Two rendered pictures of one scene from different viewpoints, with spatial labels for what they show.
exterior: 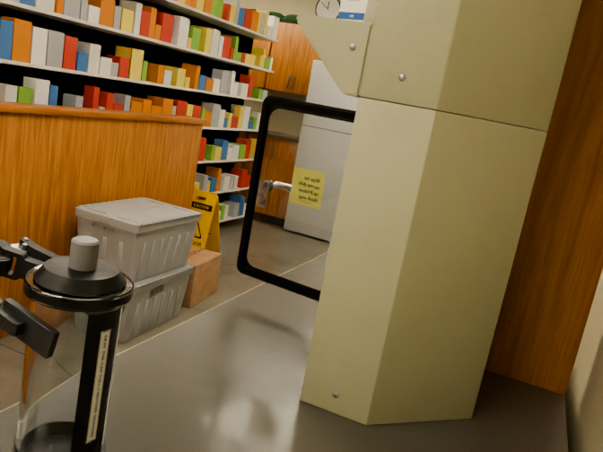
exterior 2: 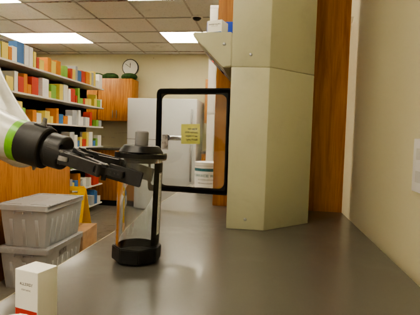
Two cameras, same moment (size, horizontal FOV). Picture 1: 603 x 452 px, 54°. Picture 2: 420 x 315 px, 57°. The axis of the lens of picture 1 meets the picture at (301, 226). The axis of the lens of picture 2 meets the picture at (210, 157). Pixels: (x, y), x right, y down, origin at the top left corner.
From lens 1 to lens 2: 40 cm
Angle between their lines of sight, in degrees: 16
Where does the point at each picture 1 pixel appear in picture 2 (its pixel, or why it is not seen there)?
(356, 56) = (227, 48)
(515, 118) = (300, 69)
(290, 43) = (110, 90)
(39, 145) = not seen: outside the picture
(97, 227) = (17, 214)
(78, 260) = (142, 140)
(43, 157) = not seen: outside the picture
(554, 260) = (322, 145)
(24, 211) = not seen: outside the picture
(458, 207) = (285, 113)
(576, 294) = (335, 160)
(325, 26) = (209, 36)
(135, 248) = (46, 222)
